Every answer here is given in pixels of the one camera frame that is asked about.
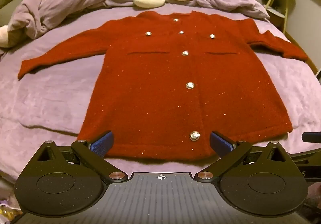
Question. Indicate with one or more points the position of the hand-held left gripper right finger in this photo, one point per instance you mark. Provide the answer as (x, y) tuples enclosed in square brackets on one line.
[(220, 145)]

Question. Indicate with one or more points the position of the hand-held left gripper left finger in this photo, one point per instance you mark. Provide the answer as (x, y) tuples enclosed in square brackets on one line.
[(101, 145)]

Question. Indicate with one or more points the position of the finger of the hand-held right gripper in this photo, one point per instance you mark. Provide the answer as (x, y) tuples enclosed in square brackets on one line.
[(312, 137)]

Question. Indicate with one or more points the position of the red buttoned knit cardigan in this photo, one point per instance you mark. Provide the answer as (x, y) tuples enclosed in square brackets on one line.
[(150, 75)]

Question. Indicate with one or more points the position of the purple bed sheet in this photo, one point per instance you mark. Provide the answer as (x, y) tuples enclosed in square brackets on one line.
[(50, 101)]

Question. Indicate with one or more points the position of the colourful patterned cloth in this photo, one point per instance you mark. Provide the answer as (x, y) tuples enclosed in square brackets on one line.
[(7, 210)]

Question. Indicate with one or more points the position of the purple crumpled duvet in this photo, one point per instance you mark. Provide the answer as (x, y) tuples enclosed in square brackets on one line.
[(50, 10)]

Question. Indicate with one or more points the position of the pale plush toy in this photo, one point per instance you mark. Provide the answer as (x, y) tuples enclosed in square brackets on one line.
[(3, 37)]

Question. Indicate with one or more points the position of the wooden bed frame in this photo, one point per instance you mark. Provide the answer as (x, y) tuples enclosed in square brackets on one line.
[(313, 65)]

